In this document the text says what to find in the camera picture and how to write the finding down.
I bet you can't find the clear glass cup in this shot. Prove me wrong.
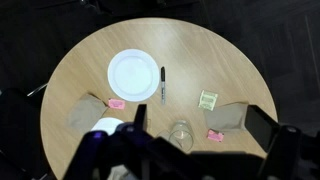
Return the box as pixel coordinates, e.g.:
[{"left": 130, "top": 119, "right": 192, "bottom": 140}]
[{"left": 158, "top": 120, "right": 194, "bottom": 152}]

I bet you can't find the small white plate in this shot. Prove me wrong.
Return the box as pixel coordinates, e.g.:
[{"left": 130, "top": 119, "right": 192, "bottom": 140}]
[{"left": 92, "top": 117, "right": 123, "bottom": 135}]

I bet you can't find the black grey marker pen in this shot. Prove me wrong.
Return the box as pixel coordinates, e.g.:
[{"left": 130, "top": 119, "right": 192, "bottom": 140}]
[{"left": 161, "top": 66, "right": 166, "bottom": 104}]

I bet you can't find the pink sachet near plate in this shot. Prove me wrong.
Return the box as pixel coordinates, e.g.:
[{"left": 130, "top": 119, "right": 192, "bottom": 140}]
[{"left": 108, "top": 99, "right": 125, "bottom": 110}]

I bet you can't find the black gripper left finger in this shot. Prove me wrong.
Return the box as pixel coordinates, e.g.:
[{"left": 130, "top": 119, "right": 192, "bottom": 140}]
[{"left": 133, "top": 104, "right": 148, "bottom": 131}]

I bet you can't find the brown paper napkin left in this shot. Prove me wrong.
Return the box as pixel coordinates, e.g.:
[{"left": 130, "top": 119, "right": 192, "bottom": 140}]
[{"left": 67, "top": 94, "right": 108, "bottom": 133}]

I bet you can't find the yellow-green sachet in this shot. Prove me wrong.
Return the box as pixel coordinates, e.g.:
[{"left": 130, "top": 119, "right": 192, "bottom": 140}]
[{"left": 198, "top": 90, "right": 218, "bottom": 111}]

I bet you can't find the brown paper sachet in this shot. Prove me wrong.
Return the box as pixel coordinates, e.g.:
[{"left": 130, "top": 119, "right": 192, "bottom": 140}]
[{"left": 146, "top": 112, "right": 152, "bottom": 132}]

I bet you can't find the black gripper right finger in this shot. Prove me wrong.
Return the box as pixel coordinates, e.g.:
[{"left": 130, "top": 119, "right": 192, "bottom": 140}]
[{"left": 245, "top": 105, "right": 279, "bottom": 152}]

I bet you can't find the large white plate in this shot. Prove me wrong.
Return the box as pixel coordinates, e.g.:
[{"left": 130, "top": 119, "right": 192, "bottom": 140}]
[{"left": 107, "top": 49, "right": 160, "bottom": 102}]

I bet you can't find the black office chair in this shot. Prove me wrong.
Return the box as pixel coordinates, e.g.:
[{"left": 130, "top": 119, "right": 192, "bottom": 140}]
[{"left": 0, "top": 88, "right": 51, "bottom": 180}]

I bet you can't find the pink sachet near cup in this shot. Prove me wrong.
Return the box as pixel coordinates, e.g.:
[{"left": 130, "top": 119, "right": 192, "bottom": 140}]
[{"left": 207, "top": 129, "right": 224, "bottom": 142}]

